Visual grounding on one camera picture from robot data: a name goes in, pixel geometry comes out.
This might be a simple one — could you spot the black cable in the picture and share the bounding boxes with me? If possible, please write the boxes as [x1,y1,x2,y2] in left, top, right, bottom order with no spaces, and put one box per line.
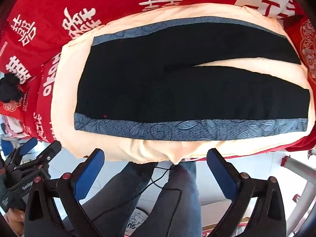
[91,164,184,228]

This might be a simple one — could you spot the person's leg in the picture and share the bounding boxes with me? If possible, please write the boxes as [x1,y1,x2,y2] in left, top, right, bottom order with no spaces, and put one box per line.
[79,162,158,237]
[148,162,201,237]

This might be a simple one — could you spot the white round object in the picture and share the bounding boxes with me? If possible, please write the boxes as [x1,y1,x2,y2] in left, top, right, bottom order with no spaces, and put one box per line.
[126,207,151,237]

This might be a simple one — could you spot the metal frame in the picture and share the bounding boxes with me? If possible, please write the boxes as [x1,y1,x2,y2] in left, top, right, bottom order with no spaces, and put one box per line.
[281,149,316,230]

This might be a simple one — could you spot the person's right leg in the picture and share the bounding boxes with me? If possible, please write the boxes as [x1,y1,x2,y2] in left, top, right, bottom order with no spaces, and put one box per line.
[148,162,201,237]

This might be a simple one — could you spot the black cloth bundle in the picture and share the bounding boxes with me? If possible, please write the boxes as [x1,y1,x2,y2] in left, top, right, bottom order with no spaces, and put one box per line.
[0,73,24,103]

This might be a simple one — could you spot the black pants with blue trim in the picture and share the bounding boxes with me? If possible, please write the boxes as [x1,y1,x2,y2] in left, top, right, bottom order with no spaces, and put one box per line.
[73,16,311,142]

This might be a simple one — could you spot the person's left hand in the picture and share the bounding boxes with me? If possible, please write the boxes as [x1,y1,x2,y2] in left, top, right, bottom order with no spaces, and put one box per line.
[4,212,25,237]

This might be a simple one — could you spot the person's left leg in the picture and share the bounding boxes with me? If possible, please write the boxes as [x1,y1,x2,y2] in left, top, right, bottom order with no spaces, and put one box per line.
[79,162,158,237]

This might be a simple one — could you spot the red cloud-pattern cloth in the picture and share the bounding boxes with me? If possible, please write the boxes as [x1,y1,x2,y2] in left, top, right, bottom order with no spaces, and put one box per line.
[284,17,316,79]
[0,101,29,119]

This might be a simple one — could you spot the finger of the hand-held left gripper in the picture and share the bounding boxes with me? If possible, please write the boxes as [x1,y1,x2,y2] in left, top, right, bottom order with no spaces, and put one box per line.
[26,141,62,169]
[10,137,39,163]

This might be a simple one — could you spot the cardboard box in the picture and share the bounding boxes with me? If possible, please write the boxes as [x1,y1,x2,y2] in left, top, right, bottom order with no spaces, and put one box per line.
[197,197,251,237]

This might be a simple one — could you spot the red pillow with white lettering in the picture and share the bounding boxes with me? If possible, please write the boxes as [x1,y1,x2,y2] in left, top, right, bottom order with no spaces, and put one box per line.
[33,52,65,144]

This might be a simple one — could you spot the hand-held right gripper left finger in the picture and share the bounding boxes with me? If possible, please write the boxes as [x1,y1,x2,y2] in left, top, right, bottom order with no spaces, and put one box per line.
[25,149,105,237]

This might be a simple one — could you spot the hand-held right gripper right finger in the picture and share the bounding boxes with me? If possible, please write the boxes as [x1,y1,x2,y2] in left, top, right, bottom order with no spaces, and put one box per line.
[206,149,287,237]

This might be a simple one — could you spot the cream blanket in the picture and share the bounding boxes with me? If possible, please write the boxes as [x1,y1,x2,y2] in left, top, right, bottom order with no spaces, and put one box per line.
[51,2,316,165]

